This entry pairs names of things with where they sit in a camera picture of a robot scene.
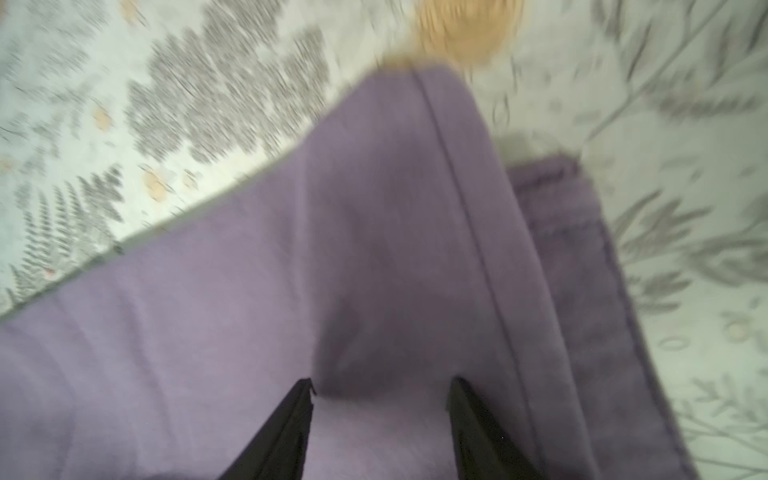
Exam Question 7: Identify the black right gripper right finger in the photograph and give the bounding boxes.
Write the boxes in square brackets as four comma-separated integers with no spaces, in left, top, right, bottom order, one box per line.
[446,376,543,480]

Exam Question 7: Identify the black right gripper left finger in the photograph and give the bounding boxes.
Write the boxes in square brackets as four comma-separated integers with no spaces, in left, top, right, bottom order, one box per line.
[219,378,314,480]

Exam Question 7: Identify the purple long pants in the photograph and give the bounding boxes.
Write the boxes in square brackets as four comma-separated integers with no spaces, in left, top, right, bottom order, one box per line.
[1,67,697,479]

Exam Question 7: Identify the floral patterned tablecloth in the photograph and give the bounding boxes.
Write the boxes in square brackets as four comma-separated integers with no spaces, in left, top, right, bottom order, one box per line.
[1,1,767,479]

